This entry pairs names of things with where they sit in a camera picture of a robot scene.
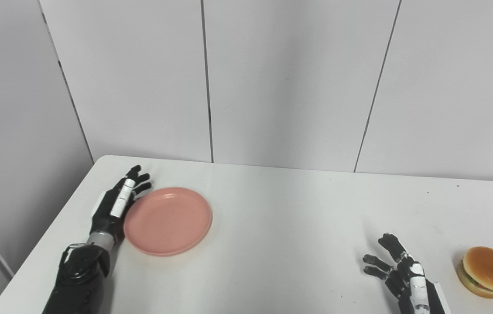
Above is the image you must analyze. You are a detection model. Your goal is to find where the toy hamburger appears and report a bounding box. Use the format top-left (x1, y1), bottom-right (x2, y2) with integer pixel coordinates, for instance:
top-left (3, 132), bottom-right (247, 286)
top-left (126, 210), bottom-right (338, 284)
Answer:
top-left (455, 246), bottom-right (493, 299)

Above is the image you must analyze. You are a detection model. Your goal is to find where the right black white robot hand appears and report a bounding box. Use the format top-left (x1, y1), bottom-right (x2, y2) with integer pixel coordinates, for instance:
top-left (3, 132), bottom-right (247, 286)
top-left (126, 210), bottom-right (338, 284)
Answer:
top-left (363, 233), bottom-right (451, 314)

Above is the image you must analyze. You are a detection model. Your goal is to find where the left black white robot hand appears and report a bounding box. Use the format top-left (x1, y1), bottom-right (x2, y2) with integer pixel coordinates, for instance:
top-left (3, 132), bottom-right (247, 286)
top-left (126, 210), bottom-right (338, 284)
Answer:
top-left (89, 165), bottom-right (153, 243)

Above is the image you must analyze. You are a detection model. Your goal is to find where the pink round plate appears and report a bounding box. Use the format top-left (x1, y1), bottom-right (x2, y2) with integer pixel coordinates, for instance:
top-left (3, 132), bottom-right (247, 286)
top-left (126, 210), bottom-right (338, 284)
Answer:
top-left (123, 187), bottom-right (213, 256)

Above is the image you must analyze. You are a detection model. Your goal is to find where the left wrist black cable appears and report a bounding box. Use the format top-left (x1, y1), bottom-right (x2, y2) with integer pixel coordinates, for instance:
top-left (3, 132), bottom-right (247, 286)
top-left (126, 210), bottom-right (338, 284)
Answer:
top-left (61, 244), bottom-right (82, 265)

